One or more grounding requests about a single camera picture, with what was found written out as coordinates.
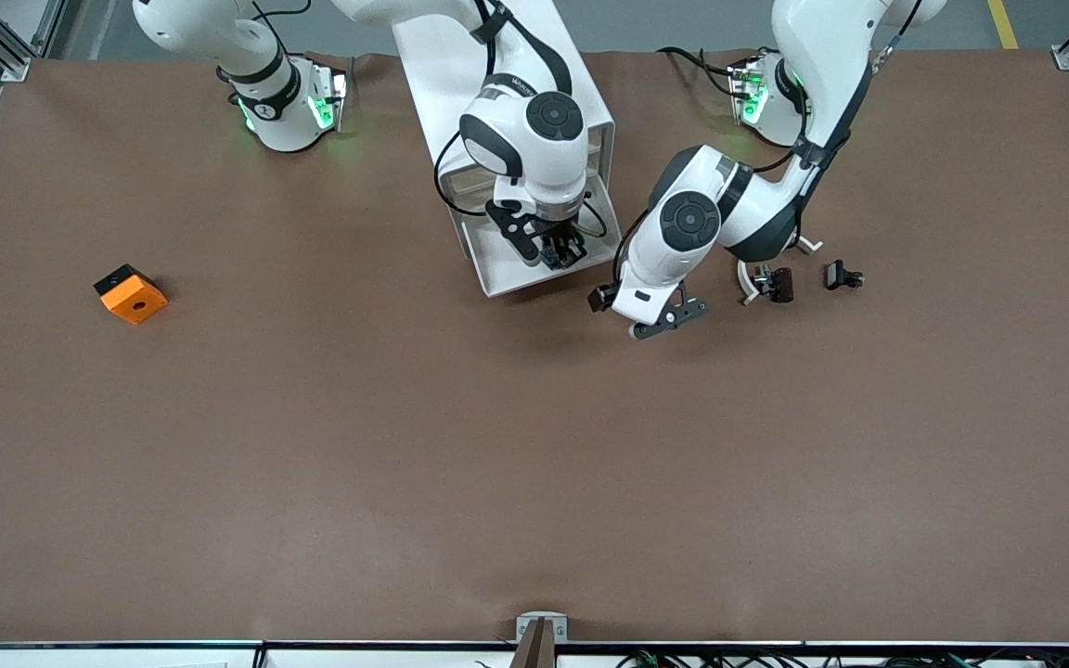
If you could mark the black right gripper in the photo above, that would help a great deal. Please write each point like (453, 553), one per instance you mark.
(560, 243)

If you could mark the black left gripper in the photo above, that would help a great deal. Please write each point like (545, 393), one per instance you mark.
(602, 298)

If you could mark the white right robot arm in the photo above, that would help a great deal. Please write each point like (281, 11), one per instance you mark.
(534, 139)

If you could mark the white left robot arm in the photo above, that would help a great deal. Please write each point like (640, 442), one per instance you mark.
(683, 232)

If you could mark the white drawer cabinet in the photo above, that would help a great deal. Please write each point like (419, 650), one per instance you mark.
(442, 65)

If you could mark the white curved plastic part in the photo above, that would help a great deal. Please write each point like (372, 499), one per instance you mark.
(746, 283)

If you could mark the dark brown electrical component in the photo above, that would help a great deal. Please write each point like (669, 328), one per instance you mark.
(780, 284)

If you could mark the brown table cover sheet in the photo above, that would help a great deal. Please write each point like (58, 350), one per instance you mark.
(534, 464)

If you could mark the small black clip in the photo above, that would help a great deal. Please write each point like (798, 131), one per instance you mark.
(839, 276)

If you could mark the orange block with black part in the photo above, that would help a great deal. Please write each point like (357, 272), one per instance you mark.
(135, 301)

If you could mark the white base connector bracket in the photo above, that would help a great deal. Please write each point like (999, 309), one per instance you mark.
(328, 97)
(746, 93)

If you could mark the grey table edge bracket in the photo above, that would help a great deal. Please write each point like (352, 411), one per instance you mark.
(541, 631)

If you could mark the white table edge rail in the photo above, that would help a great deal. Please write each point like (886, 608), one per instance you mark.
(126, 654)

